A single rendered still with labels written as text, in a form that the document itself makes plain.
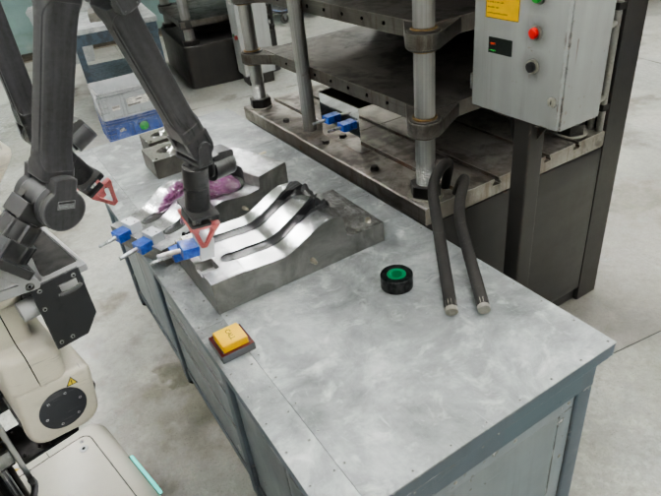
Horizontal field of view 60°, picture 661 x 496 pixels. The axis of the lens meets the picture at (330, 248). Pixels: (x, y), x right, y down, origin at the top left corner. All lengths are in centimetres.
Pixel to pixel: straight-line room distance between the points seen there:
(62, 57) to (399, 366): 84
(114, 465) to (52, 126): 114
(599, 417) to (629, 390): 19
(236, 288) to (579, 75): 97
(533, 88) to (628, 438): 124
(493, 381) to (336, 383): 31
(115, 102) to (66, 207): 378
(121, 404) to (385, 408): 152
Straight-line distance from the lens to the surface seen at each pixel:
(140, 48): 112
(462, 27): 181
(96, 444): 200
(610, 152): 243
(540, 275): 241
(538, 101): 157
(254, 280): 143
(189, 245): 139
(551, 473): 157
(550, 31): 151
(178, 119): 120
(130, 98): 487
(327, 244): 149
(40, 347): 138
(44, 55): 104
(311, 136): 236
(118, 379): 261
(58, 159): 108
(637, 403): 237
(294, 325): 135
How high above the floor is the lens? 168
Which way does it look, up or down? 33 degrees down
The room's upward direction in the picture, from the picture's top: 7 degrees counter-clockwise
